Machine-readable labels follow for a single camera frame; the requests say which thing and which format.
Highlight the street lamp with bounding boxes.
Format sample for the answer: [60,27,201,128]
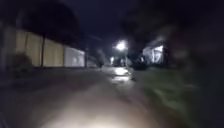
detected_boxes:
[114,39,129,53]

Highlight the grey asphalt road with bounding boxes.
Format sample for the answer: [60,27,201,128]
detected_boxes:
[0,65,188,128]

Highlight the lit building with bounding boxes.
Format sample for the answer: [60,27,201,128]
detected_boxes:
[141,43,166,66]

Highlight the grass verge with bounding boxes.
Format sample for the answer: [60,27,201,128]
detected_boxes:
[131,66,224,128]

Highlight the pole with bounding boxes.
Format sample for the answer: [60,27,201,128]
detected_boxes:
[40,34,46,69]

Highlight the dark trees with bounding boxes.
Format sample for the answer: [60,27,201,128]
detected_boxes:
[120,0,224,73]

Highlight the dark tree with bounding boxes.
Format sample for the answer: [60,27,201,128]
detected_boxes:
[0,0,84,51]

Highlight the pale long wall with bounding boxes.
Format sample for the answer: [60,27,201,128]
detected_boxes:
[0,26,86,69]

